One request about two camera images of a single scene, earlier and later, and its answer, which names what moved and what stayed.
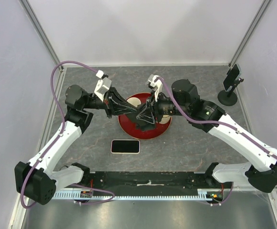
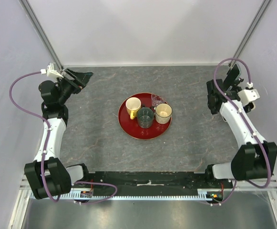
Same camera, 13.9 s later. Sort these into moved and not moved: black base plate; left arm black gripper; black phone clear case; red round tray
Moved: left arm black gripper
Not moved: red round tray; black base plate; black phone clear case
